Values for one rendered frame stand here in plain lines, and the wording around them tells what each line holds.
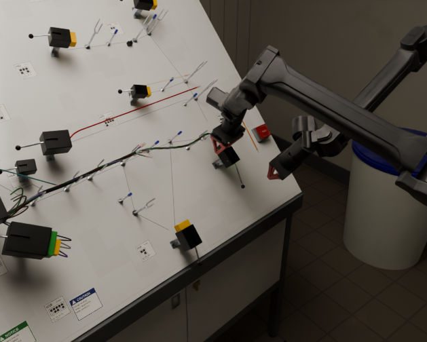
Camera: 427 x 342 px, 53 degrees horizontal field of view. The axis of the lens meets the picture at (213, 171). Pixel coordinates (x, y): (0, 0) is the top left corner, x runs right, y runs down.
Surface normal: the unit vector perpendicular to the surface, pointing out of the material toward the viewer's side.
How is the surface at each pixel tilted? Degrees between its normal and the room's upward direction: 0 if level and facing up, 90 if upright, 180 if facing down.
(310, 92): 51
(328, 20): 90
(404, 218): 94
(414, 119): 90
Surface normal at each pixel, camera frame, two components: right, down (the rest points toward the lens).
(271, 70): -0.22, -0.18
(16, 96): 0.52, -0.31
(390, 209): -0.47, 0.50
